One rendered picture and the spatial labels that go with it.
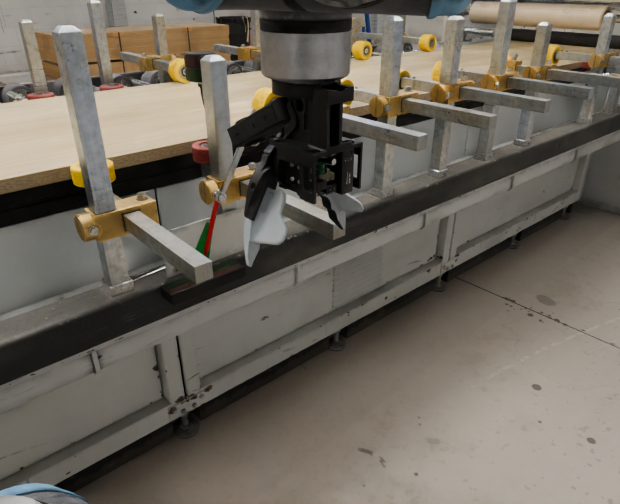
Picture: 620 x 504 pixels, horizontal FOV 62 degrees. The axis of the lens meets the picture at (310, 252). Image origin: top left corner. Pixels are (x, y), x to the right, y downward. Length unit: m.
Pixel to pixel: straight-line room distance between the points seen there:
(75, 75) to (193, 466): 1.11
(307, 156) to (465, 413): 1.39
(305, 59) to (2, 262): 0.84
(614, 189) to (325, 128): 3.07
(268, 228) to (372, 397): 1.29
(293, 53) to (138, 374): 1.14
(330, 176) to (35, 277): 0.81
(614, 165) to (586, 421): 1.91
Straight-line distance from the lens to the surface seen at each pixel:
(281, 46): 0.51
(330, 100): 0.51
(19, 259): 1.20
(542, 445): 1.78
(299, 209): 0.94
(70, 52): 0.91
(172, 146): 1.22
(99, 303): 1.03
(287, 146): 0.54
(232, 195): 1.08
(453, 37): 1.54
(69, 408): 1.47
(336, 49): 0.52
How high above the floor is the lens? 1.23
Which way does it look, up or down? 28 degrees down
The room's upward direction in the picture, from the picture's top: straight up
